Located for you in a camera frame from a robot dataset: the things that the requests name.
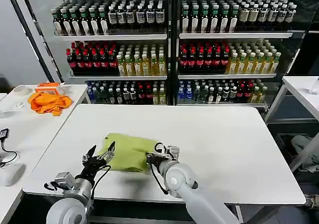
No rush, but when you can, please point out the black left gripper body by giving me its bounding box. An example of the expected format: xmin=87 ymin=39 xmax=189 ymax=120
xmin=81 ymin=156 xmax=108 ymax=180

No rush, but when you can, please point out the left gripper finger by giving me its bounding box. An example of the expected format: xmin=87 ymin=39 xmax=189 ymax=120
xmin=82 ymin=144 xmax=98 ymax=164
xmin=97 ymin=141 xmax=117 ymax=162

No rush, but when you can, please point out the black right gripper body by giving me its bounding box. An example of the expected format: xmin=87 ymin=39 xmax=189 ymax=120
xmin=145 ymin=152 xmax=167 ymax=170

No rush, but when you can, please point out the light green shirt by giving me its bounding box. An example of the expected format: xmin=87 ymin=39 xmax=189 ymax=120
xmin=96 ymin=132 xmax=163 ymax=173

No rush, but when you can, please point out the orange cloth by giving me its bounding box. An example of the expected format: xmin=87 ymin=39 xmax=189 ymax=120
xmin=27 ymin=91 xmax=73 ymax=117

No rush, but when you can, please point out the white computer mouse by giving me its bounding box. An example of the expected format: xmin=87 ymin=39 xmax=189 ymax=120
xmin=4 ymin=163 xmax=27 ymax=187

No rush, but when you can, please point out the orange and white box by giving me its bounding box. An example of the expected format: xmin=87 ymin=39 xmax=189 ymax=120
xmin=35 ymin=82 xmax=66 ymax=95

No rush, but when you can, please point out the white tape roll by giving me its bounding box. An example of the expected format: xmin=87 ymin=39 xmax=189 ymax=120
xmin=12 ymin=85 xmax=34 ymax=96

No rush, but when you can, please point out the shelf rack with bottles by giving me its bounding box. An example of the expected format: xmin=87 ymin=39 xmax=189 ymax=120
xmin=174 ymin=0 xmax=301 ymax=108
xmin=50 ymin=0 xmax=173 ymax=106

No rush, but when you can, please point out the black storage crate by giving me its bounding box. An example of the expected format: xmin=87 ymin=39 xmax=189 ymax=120
xmin=274 ymin=132 xmax=319 ymax=173

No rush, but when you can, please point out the black slanted metal pole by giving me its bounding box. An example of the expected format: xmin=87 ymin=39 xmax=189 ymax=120
xmin=4 ymin=0 xmax=63 ymax=85

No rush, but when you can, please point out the grey cloth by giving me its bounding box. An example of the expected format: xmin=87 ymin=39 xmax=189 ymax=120
xmin=291 ymin=134 xmax=319 ymax=173

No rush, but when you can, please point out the white side table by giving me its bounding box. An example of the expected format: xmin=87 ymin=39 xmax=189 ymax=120
xmin=264 ymin=76 xmax=319 ymax=173

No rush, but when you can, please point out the clear plastic item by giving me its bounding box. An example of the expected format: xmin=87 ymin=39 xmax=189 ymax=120
xmin=308 ymin=76 xmax=319 ymax=97

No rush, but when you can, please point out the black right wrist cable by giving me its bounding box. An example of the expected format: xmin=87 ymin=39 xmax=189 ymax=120
xmin=150 ymin=163 xmax=169 ymax=195

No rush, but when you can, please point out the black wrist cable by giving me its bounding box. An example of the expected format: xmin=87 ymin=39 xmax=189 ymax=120
xmin=90 ymin=165 xmax=112 ymax=200
xmin=150 ymin=163 xmax=169 ymax=195

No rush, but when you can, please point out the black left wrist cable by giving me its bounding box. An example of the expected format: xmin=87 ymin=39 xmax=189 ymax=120
xmin=90 ymin=165 xmax=112 ymax=200

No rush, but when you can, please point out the black adapter cable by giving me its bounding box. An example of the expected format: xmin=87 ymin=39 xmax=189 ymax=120
xmin=0 ymin=137 xmax=19 ymax=169

